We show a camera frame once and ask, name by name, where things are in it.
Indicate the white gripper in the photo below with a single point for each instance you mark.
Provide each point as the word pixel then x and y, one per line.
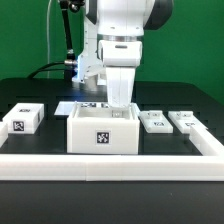
pixel 120 60

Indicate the white cabinet door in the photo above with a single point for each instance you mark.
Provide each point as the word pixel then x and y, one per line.
pixel 155 122
pixel 183 120

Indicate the white cabinet body box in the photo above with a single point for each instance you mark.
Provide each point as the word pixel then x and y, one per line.
pixel 96 128

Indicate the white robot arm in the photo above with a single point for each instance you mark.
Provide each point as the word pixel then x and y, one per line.
pixel 116 20

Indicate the white cabinet top block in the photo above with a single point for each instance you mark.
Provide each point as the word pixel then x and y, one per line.
pixel 24 118

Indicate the white marker sheet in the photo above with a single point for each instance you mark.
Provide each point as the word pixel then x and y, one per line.
pixel 64 108

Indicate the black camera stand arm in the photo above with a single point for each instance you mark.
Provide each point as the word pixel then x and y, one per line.
pixel 73 6

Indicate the white U-shaped fence frame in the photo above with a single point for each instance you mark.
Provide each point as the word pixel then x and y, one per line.
pixel 208 166

